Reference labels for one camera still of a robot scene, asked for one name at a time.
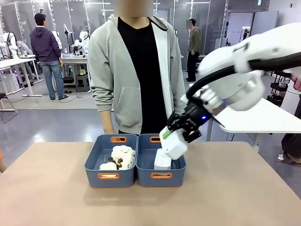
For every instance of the person in purple hoodie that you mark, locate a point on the person in purple hoodie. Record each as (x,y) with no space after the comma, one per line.
(47,54)

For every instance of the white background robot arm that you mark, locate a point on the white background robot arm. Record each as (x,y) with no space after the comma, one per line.
(9,46)
(82,40)
(57,40)

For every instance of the grey step stool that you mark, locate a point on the grey step stool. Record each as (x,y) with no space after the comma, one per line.
(82,83)

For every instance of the white speckled digital clock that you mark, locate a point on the white speckled digital clock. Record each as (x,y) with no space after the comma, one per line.
(162,161)

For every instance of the white side table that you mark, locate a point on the white side table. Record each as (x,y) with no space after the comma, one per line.
(258,117)

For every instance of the white plush with brown spots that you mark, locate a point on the white plush with brown spots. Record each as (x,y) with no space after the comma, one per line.
(109,166)

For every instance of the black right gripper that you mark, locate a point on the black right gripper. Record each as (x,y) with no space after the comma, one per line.
(197,113)

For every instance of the person's right forearm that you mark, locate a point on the person's right forearm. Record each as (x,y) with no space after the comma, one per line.
(106,118)

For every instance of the white workbench desk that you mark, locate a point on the white workbench desk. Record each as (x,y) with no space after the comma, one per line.
(74,60)

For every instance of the red cloth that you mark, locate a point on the red cloth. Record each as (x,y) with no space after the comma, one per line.
(296,82)

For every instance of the white box with green label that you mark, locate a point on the white box with green label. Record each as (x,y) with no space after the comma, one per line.
(175,144)

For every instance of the grey door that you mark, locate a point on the grey door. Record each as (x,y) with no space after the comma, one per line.
(261,23)

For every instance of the black utility cart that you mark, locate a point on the black utility cart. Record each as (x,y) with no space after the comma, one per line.
(279,90)

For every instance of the seated person's legs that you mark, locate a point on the seated person's legs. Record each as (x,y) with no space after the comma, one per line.
(291,148)

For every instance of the person in grey hoodie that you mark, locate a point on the person in grey hoodie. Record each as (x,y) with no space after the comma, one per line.
(138,70)

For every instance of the white cloud plush toy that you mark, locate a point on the white cloud plush toy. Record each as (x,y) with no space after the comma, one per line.
(123,154)

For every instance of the person in olive jacket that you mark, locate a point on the person in olive jacket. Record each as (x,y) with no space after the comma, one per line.
(194,49)

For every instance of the long white desk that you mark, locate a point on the long white desk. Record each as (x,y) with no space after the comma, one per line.
(16,62)

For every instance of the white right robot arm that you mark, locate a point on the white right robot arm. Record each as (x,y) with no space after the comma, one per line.
(256,58)

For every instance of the person's right hand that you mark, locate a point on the person's right hand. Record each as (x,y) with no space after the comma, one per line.
(109,130)

